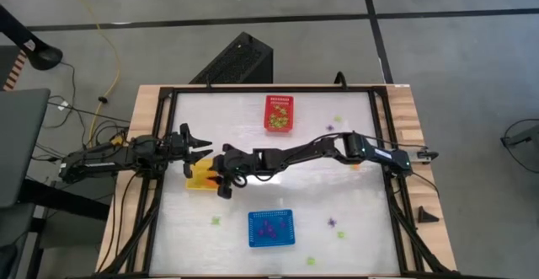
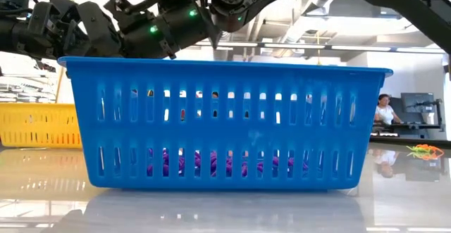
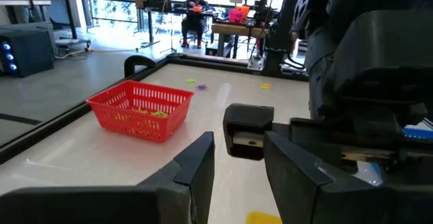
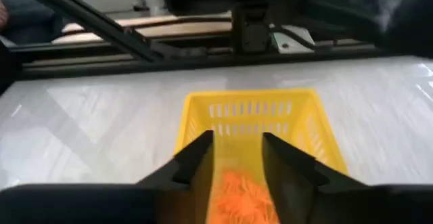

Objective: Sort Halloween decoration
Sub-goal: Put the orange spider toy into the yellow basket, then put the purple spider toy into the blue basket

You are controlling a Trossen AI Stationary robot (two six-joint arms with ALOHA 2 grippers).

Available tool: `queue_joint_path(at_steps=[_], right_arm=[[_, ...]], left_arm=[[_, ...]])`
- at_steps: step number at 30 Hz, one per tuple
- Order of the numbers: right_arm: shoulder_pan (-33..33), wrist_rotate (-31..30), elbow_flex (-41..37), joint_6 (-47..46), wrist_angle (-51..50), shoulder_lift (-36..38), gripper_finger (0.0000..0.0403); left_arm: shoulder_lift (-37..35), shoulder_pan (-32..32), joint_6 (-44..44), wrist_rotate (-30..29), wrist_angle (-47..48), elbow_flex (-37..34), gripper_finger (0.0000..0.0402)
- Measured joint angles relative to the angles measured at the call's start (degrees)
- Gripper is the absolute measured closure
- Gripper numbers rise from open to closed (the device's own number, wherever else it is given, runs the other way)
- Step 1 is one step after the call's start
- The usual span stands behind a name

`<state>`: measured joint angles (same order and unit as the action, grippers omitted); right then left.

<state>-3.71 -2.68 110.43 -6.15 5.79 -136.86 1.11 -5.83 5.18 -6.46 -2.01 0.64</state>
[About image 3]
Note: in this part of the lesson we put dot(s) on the white topped desk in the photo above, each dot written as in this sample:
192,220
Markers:
25,2

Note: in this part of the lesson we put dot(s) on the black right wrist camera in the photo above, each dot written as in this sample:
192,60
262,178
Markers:
248,129

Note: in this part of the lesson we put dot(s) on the orange plastic bin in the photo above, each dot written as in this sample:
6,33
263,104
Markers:
243,10

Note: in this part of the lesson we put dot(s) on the person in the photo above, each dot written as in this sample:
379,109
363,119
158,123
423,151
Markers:
194,14

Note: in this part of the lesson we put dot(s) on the yellow slotted plastic basket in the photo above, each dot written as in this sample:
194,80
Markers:
262,218

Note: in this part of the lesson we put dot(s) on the black computer tower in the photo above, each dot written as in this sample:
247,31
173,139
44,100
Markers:
27,51

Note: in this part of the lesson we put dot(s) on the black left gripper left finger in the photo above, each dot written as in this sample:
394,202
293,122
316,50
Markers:
189,183

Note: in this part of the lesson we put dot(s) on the green plastic spider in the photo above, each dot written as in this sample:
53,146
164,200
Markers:
190,81
159,113
265,88

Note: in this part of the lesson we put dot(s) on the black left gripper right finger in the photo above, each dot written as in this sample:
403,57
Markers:
297,190

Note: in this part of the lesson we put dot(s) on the wooden workbench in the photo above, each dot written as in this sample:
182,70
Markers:
236,31

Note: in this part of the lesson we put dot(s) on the silver metal bracket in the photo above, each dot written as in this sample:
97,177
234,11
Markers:
256,62

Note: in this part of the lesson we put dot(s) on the red slotted plastic basket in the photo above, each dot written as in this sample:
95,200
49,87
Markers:
135,126

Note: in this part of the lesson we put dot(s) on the black frame hook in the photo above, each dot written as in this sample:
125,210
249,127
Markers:
135,60

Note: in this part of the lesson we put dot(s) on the pink plastic bin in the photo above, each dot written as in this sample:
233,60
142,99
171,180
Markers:
236,16

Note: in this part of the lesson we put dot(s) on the purple plastic spider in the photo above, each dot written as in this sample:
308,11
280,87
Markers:
202,87

